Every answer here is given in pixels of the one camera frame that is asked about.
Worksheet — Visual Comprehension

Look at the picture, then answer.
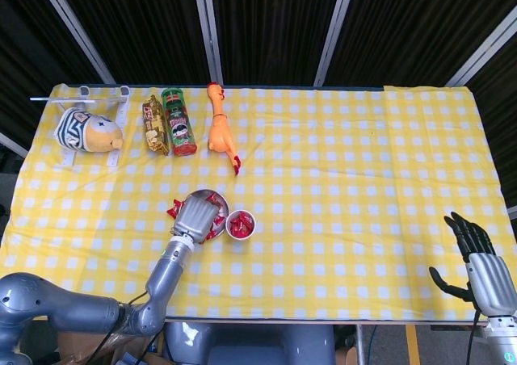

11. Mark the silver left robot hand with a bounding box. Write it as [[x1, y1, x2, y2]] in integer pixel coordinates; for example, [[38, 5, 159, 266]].
[[172, 196, 222, 245]]

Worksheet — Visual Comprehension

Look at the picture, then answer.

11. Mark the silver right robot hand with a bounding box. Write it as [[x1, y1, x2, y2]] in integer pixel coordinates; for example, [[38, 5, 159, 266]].
[[428, 211, 517, 317]]

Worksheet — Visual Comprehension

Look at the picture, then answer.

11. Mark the white paper cup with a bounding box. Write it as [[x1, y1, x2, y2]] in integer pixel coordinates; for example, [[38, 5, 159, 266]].
[[225, 210, 258, 240]]

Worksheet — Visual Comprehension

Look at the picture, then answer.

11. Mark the round metal plate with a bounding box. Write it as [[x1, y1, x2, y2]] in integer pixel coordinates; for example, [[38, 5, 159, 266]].
[[183, 189, 231, 241]]

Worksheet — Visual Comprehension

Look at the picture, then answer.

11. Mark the orange rubber chicken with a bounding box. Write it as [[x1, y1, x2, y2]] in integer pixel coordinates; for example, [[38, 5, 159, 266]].
[[206, 82, 244, 177]]

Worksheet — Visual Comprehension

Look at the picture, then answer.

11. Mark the green Pringles can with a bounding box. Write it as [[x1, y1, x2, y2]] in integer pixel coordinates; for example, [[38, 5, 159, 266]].
[[160, 86, 198, 157]]

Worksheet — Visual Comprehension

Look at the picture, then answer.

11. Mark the gold snack packet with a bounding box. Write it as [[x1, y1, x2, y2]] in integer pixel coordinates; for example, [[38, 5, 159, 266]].
[[141, 94, 170, 156]]

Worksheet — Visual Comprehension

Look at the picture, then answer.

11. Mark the yellow striped plush toy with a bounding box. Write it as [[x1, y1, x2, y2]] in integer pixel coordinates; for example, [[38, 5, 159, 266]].
[[54, 107, 124, 153]]

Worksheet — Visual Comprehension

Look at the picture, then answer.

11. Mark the white folding stand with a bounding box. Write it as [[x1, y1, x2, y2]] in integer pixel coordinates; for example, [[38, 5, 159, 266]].
[[30, 85, 131, 168]]

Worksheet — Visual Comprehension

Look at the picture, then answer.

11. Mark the grey robot torso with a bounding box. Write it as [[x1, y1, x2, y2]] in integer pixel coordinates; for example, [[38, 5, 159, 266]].
[[163, 322, 336, 365]]

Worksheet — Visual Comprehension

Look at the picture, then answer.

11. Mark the grey metal table leg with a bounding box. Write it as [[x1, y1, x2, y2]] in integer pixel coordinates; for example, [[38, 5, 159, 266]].
[[355, 323, 367, 365]]

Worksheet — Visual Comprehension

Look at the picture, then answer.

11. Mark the yellow checkered tablecloth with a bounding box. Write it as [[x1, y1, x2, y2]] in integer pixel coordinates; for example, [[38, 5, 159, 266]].
[[0, 82, 517, 321]]

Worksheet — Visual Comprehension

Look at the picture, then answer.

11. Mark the brown cardboard box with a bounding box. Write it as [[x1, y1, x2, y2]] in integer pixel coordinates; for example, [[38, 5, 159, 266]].
[[52, 324, 166, 365]]

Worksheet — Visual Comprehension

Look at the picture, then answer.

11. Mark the black pleated curtain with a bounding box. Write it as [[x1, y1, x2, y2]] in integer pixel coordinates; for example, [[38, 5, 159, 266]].
[[0, 0, 517, 216]]

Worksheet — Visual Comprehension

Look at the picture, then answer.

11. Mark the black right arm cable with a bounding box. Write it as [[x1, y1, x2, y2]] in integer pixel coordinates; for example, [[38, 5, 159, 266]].
[[465, 308, 484, 365]]

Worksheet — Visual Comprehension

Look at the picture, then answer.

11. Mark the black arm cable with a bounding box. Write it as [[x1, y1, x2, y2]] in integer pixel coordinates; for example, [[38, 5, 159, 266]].
[[465, 308, 484, 365], [86, 290, 149, 365]]

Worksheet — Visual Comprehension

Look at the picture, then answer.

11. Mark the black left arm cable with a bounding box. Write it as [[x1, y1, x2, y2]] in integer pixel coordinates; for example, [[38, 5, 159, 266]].
[[86, 290, 149, 365]]

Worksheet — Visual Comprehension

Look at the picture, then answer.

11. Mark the grey metal frame post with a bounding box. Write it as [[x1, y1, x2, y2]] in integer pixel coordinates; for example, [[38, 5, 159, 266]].
[[445, 13, 517, 87], [0, 132, 29, 158], [191, 0, 225, 86], [313, 0, 359, 87], [34, 0, 117, 86]]

